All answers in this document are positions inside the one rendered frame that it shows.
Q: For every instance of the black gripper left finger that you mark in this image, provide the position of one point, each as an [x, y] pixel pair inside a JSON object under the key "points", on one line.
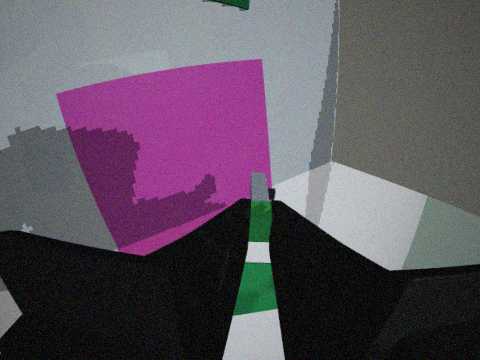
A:
{"points": [[177, 301]]}

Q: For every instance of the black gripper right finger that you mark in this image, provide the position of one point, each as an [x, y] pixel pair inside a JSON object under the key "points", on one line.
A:
{"points": [[335, 304]]}

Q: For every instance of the magenta square marking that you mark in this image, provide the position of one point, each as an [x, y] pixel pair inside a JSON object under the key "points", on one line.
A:
{"points": [[166, 151]]}

